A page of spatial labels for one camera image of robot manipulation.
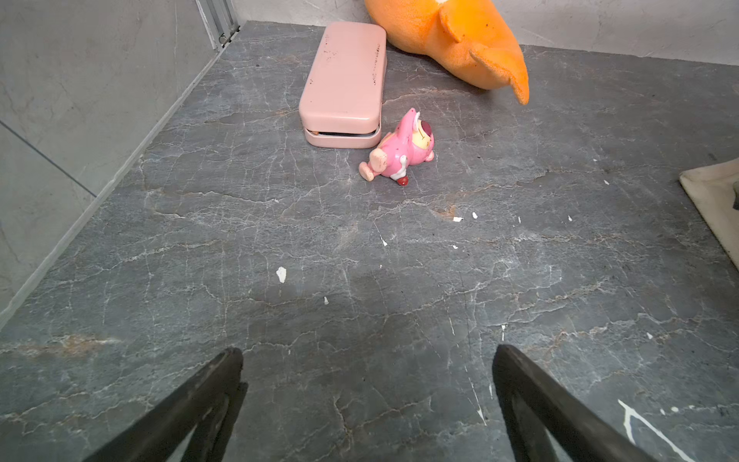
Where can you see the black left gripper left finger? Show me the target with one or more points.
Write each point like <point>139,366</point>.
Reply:
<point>203,411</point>

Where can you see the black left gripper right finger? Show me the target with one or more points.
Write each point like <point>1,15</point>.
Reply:
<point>537,410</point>

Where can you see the beige canvas bag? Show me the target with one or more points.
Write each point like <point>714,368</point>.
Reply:
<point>714,192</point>

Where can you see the pink bear figurine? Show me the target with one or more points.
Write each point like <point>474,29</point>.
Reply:
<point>411,144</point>

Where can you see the pink rectangular case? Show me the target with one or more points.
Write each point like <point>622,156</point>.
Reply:
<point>341,105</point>

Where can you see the orange plush shark toy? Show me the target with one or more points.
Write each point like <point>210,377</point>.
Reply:
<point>468,38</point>

